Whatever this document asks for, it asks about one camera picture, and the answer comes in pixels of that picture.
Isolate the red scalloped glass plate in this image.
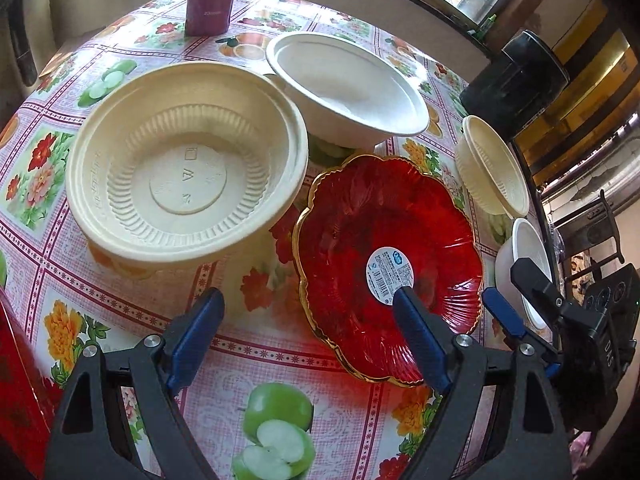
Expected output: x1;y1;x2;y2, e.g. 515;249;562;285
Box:
292;154;483;387

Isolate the white tower air conditioner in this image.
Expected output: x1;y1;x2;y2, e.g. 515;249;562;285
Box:
4;0;56;91

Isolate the black cylindrical container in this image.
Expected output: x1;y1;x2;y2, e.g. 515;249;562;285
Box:
460;29;570;142

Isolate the white paper bowl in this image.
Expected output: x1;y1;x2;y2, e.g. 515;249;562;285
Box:
494;216;554;332
266;32;430;151

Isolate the dark wooden chair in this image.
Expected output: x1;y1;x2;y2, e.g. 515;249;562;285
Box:
554;190;625;287

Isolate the cream ribbed bowl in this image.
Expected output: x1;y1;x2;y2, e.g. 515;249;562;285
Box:
454;115;530;219
65;62;308;278

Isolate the floral fruit tablecloth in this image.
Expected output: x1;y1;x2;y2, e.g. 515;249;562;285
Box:
1;0;511;479

